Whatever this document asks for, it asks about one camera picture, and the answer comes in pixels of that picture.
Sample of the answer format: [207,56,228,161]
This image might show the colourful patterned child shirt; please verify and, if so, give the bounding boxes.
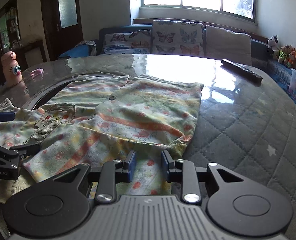
[0,75,203,195]

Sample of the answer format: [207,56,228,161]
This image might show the black round induction cooktop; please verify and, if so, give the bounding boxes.
[22,79,73,111]

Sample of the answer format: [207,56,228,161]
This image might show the pink cartoon face bottle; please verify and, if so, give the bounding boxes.
[0,51,23,87]

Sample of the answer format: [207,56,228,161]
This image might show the small pink toy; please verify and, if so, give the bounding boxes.
[30,68,44,79]

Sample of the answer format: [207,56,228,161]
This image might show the dark wooden display cabinet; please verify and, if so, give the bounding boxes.
[0,0,47,84]

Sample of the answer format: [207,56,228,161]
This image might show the black remote control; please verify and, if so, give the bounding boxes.
[221,59,263,83]

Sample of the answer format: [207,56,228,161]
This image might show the dark wooden door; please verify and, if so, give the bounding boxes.
[41,0,83,61]

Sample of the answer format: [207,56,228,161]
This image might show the lying butterfly print cushion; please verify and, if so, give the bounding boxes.
[102,29,151,55]

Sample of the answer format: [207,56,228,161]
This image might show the plain beige cushion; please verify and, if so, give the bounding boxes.
[205,25,252,66]

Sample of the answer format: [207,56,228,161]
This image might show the upright butterfly print cushion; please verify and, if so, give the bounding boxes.
[151,20,204,57]

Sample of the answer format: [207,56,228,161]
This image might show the blue sofa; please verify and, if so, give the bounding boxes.
[59,20,296,96]

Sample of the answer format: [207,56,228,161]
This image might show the black white plush cow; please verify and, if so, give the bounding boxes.
[267,35,280,60]

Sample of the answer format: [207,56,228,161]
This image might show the orange plush lion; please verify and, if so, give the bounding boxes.
[287,49,296,68]

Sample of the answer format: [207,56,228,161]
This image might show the brown plush bear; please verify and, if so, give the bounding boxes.
[277,44,293,66]

